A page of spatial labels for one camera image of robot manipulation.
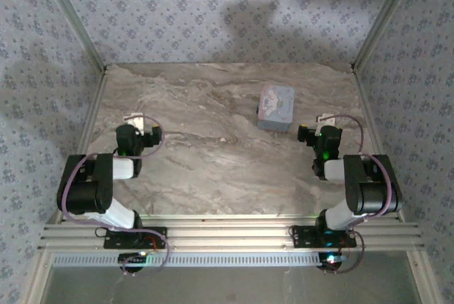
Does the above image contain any grey slotted cable duct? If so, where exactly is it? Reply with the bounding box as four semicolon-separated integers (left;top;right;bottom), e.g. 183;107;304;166
52;251;343;269

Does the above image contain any clear plastic zip bag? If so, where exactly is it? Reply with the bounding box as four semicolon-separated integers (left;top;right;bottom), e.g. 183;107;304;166
255;84;296;133

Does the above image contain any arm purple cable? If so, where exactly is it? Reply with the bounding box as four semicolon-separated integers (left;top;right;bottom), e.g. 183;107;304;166
321;113;395;276
58;114;172;279

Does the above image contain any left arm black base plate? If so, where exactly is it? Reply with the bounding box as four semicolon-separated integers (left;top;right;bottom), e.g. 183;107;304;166
103;226;168;250

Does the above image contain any aluminium corner post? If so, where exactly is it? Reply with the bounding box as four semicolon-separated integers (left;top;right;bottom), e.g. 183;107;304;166
350;0;423;73
35;0;108;73

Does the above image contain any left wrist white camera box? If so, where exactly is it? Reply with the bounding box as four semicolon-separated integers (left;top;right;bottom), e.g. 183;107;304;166
123;113;145;132

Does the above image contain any aluminium mounting rail beam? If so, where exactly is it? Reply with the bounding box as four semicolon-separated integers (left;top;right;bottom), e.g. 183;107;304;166
38;222;425;251

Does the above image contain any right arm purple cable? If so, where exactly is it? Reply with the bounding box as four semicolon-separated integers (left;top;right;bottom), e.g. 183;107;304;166
321;113;395;276

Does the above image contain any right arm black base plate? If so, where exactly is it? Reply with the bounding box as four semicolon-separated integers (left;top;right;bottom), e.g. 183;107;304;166
289;225;358;249

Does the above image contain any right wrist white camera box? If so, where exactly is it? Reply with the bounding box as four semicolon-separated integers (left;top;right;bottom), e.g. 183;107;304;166
316;113;337;128

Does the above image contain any aluminium table side rail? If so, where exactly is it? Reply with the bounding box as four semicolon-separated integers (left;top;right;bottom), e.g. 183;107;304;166
353;69;407;222
48;69;109;225

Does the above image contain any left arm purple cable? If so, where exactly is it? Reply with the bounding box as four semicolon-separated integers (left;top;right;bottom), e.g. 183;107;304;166
58;114;172;279

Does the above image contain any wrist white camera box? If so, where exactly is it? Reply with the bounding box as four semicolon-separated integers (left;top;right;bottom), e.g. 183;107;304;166
316;113;337;128
123;113;145;132

